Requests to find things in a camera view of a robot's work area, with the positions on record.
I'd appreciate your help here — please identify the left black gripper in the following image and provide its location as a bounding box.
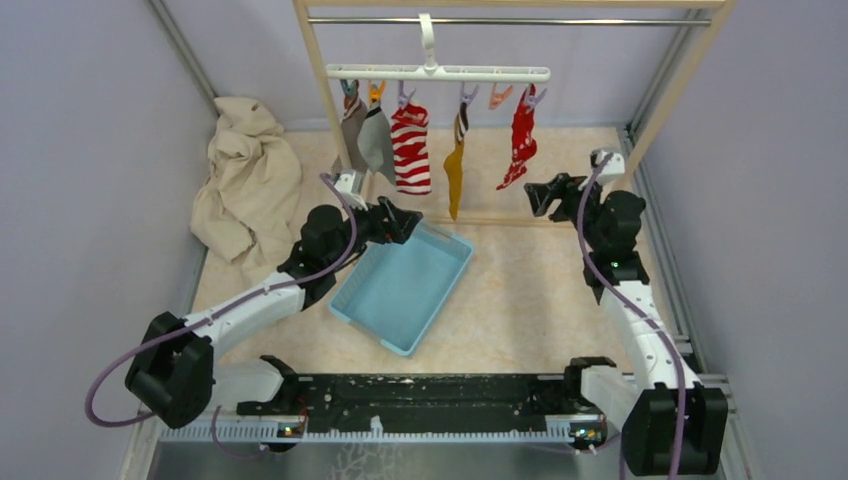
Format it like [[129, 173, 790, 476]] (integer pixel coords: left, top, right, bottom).
[[327, 193, 421, 270]]

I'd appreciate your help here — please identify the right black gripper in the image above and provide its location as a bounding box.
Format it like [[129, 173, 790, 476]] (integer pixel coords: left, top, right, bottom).
[[524, 172, 605, 251]]

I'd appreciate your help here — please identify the red Santa Christmas sock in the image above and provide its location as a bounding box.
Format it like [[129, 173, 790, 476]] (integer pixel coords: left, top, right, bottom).
[[496, 95, 538, 190]]

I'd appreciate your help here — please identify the mustard yellow sock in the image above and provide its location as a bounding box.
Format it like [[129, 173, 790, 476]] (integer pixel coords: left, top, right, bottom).
[[443, 102, 469, 220]]

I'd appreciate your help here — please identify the purple clothes clip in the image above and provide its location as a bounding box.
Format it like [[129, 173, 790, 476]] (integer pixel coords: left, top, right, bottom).
[[397, 80, 417, 109], [521, 84, 547, 111], [459, 82, 479, 106]]

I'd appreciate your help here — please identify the white plastic clip hanger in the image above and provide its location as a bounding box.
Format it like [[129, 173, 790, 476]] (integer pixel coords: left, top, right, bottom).
[[325, 14, 551, 84]]

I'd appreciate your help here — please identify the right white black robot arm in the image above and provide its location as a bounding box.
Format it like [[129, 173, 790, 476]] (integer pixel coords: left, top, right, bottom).
[[524, 173, 729, 478]]

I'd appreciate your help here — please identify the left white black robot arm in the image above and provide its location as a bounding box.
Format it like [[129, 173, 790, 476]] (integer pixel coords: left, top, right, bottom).
[[124, 197, 423, 429]]

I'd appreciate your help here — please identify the salmon clothes clip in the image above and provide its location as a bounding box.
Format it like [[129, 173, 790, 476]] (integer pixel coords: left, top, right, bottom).
[[488, 83, 514, 111]]

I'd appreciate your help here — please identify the orange clothes clip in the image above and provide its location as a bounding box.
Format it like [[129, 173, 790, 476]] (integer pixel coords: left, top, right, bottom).
[[367, 80, 386, 105]]

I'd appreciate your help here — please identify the teal clothes clip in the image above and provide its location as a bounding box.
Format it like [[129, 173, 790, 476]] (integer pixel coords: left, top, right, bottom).
[[340, 79, 359, 102]]

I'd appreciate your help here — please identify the blue plastic basket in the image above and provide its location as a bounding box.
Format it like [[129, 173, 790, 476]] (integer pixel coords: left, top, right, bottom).
[[328, 221, 475, 357]]

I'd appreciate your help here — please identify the red white striped sock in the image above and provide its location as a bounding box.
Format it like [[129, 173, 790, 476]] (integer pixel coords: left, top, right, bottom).
[[390, 102, 432, 196]]

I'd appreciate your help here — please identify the grey striped-cuff sock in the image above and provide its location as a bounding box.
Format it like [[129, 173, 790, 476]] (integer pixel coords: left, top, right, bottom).
[[340, 98, 368, 173]]

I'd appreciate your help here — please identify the beige crumpled cloth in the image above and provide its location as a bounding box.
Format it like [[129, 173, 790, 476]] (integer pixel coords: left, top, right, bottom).
[[189, 96, 302, 311]]

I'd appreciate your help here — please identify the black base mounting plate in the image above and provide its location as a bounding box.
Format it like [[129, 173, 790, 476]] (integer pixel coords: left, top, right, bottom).
[[236, 374, 612, 443]]

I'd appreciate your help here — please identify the metal rack rod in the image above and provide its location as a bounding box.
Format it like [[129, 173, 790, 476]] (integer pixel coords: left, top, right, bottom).
[[308, 17, 712, 27]]

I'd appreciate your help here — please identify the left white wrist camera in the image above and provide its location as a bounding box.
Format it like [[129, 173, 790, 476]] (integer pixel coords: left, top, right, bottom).
[[333, 169, 368, 210]]

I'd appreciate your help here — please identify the wooden clothes rack frame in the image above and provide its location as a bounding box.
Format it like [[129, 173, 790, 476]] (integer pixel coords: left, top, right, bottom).
[[293, 1, 734, 227]]

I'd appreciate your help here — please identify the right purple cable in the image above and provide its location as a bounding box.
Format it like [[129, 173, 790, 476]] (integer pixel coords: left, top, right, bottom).
[[574, 153, 688, 480]]

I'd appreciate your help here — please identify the purple cable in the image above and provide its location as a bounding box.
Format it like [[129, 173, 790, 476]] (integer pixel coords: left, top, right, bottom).
[[84, 173, 359, 462], [574, 153, 688, 480]]

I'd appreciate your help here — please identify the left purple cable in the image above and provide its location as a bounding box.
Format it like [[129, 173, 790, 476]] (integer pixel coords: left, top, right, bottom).
[[84, 173, 359, 462]]

